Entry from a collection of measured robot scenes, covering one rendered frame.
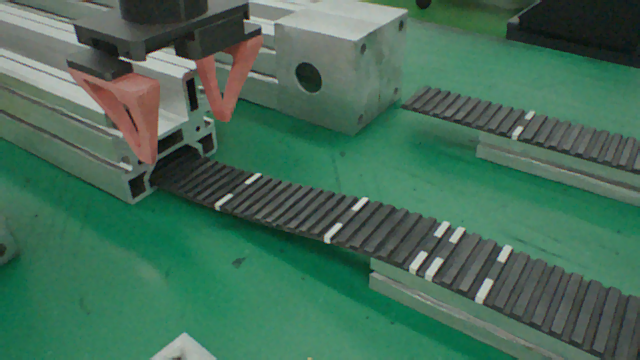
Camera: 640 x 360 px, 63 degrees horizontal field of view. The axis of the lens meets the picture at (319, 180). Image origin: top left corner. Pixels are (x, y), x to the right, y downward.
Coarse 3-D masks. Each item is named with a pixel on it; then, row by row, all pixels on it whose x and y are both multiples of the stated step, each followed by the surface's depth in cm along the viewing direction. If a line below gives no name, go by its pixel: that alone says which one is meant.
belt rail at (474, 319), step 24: (384, 264) 32; (384, 288) 33; (408, 288) 32; (432, 288) 30; (432, 312) 31; (456, 312) 31; (480, 312) 29; (480, 336) 30; (504, 336) 29; (528, 336) 28
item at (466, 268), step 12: (468, 240) 32; (480, 240) 32; (492, 240) 32; (456, 252) 32; (468, 252) 31; (480, 252) 31; (492, 252) 31; (456, 264) 30; (468, 264) 31; (480, 264) 30; (444, 276) 30; (456, 276) 30; (468, 276) 30; (480, 276) 30; (456, 288) 29; (468, 288) 29
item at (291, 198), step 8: (296, 184) 40; (288, 192) 39; (296, 192) 39; (304, 192) 39; (280, 200) 38; (288, 200) 38; (296, 200) 38; (272, 208) 37; (280, 208) 37; (288, 208) 37; (256, 216) 37; (264, 216) 37; (272, 216) 36; (280, 216) 37; (264, 224) 36; (272, 224) 36
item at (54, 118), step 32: (0, 32) 55; (32, 32) 51; (64, 32) 49; (0, 64) 43; (32, 64) 43; (64, 64) 51; (160, 64) 43; (192, 64) 43; (0, 96) 45; (32, 96) 41; (64, 96) 39; (160, 96) 44; (192, 96) 44; (0, 128) 49; (32, 128) 45; (64, 128) 41; (96, 128) 39; (160, 128) 42; (192, 128) 44; (64, 160) 44; (96, 160) 41; (128, 160) 40; (128, 192) 40
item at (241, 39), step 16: (240, 16) 36; (192, 32) 33; (208, 32) 34; (224, 32) 35; (240, 32) 36; (256, 32) 38; (176, 48) 34; (192, 48) 34; (208, 48) 34; (224, 48) 36; (240, 48) 38; (256, 48) 39; (208, 64) 41; (240, 64) 39; (208, 80) 42; (240, 80) 40; (208, 96) 42; (224, 96) 41; (224, 112) 42
